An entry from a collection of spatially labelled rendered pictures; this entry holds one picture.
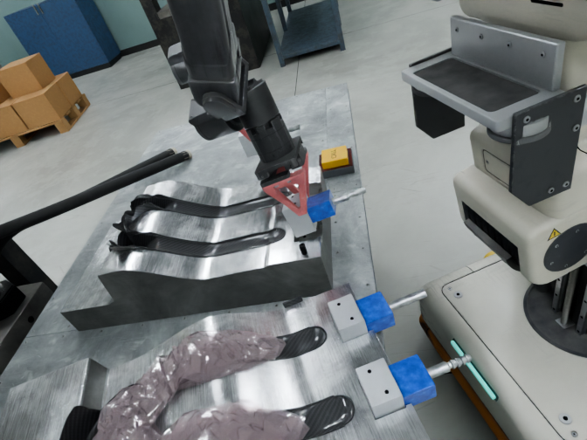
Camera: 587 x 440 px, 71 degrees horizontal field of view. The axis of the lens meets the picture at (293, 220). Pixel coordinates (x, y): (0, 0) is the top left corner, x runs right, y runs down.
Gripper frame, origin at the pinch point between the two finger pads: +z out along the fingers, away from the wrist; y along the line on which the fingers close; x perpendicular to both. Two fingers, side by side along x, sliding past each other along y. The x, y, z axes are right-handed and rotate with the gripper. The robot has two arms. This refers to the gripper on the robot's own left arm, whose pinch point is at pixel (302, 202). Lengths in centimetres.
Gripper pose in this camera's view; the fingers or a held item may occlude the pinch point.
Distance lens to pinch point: 66.3
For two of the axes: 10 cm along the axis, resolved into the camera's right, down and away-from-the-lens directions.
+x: 9.1, -3.2, -2.8
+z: 4.1, 8.1, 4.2
